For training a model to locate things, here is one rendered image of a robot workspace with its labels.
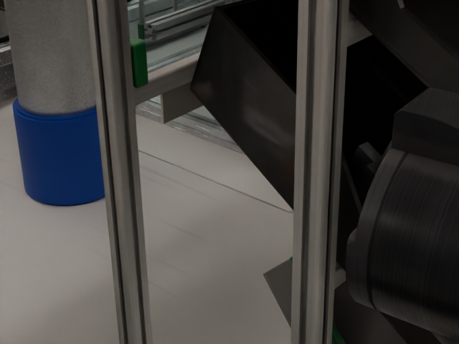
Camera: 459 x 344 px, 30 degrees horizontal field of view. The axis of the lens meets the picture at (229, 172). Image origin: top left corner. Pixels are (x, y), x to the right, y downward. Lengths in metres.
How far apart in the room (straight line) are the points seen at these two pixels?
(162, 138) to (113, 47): 0.99
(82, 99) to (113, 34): 0.74
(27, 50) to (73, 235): 0.28
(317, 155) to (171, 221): 0.84
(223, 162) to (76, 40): 0.36
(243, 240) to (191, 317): 0.19
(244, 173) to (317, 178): 0.95
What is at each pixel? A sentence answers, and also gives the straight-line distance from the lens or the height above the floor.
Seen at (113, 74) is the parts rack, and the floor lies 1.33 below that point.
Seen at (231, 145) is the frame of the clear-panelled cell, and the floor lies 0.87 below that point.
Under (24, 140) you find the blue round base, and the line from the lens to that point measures 1.34.
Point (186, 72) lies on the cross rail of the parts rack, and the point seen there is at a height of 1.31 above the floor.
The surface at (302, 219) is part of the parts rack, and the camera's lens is 0.50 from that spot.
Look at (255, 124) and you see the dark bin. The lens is 0.55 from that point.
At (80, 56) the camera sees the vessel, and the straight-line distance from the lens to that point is 1.28.
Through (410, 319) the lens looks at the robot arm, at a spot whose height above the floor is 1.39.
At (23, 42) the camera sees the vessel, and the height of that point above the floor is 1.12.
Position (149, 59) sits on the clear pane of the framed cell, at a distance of 1.60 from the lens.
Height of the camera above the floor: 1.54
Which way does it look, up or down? 28 degrees down
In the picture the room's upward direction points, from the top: 1 degrees counter-clockwise
